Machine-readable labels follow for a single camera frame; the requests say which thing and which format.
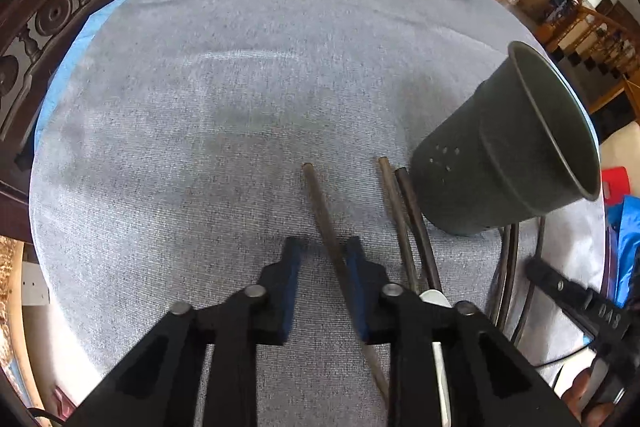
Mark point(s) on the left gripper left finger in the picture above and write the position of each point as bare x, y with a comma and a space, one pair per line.
200, 356

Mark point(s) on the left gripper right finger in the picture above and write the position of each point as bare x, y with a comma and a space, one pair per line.
489, 382

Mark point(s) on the thin dark chopstick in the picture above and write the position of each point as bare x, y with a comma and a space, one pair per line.
501, 298

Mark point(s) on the dark utensil holder cup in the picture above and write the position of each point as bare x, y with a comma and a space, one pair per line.
520, 147

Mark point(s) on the black wooden chopstick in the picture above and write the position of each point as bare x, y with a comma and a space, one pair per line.
419, 230

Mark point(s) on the brown wooden chopstick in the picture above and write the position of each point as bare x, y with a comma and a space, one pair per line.
397, 210

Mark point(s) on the dark wooden chopstick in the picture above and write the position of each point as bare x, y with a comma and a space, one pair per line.
334, 249

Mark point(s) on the white plastic spoon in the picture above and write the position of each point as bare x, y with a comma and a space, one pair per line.
437, 298

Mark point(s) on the grey tablecloth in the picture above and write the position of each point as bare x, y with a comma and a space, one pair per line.
170, 171

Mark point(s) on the wooden staircase railing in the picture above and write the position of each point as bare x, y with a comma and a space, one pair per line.
597, 55

